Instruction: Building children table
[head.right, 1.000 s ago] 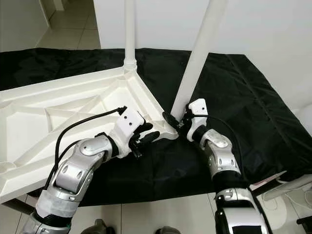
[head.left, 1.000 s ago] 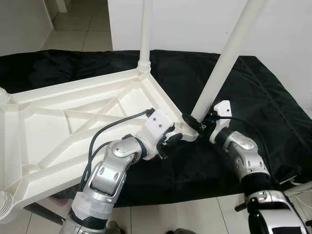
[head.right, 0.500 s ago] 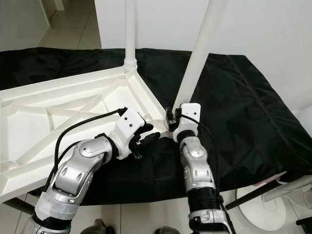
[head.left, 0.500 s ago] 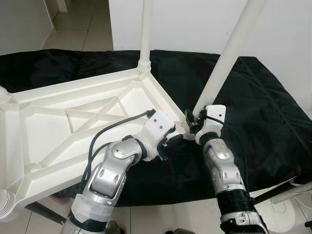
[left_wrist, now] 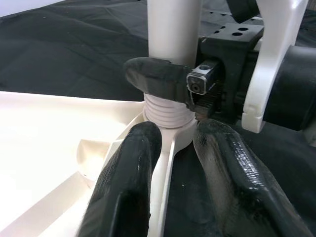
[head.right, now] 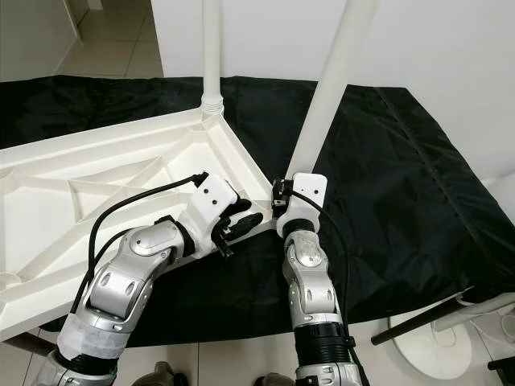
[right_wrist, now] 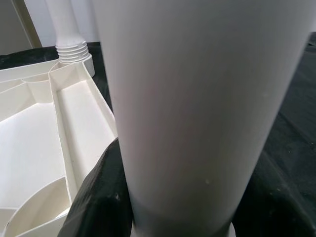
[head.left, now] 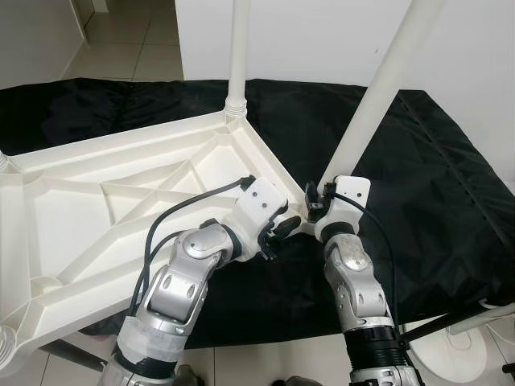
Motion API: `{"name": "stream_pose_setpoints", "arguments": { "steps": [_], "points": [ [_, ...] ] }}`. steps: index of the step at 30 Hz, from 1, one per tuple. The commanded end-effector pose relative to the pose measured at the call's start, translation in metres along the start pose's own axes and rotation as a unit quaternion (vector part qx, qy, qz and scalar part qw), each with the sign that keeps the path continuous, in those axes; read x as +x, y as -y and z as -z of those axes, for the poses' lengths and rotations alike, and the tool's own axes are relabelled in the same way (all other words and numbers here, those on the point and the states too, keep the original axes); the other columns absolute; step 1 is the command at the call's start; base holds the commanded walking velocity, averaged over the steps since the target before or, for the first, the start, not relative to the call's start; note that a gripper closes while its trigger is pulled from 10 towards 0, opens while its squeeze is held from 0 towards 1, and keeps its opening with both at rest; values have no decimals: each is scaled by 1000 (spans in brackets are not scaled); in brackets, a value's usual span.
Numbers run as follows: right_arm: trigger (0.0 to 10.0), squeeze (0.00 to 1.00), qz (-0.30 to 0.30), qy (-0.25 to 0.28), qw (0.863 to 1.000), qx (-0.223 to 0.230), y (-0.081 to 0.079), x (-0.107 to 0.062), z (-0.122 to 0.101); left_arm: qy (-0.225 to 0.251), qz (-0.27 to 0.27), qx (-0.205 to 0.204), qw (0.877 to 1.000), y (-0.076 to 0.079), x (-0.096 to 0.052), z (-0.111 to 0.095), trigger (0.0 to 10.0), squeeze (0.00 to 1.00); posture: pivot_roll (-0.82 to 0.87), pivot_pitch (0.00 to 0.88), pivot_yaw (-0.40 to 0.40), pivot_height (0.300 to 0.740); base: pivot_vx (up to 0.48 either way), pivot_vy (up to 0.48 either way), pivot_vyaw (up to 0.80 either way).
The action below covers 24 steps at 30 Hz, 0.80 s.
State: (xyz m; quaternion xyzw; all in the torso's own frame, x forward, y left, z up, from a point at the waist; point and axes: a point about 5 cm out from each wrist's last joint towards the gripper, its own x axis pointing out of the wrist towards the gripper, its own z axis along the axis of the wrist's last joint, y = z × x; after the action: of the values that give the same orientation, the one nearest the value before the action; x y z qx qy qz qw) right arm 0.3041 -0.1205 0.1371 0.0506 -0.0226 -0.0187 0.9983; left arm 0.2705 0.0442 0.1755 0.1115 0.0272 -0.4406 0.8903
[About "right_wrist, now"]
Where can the white plastic children table top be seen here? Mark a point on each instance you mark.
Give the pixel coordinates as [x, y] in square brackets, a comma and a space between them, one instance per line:
[37, 123]

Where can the white plastic table leg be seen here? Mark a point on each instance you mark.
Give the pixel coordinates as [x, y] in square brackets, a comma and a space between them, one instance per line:
[66, 24]
[197, 111]

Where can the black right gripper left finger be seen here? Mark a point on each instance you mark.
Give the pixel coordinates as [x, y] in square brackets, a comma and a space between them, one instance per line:
[98, 192]

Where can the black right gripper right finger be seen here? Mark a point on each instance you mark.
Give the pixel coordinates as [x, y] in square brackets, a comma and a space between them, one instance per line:
[276, 205]

